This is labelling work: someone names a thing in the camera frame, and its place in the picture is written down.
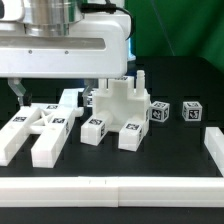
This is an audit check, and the white front fence rail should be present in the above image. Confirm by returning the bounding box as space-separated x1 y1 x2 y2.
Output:
0 177 224 207

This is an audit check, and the white chair seat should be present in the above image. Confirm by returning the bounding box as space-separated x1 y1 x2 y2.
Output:
93 70 150 134

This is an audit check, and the white right fence rail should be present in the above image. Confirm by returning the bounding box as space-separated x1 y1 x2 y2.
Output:
204 127 224 177

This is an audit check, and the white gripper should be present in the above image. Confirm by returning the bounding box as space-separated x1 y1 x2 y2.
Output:
0 15 130 106

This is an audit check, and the white fence rail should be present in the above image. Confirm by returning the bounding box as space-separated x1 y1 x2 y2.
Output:
0 177 224 207
204 127 224 177

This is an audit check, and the white chair back frame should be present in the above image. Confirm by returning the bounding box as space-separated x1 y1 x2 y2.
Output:
0 104 84 168

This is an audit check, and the white marker base plate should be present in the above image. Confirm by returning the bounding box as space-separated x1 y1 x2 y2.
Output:
59 88 92 108

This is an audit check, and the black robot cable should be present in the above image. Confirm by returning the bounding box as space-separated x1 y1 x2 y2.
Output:
79 2 135 42

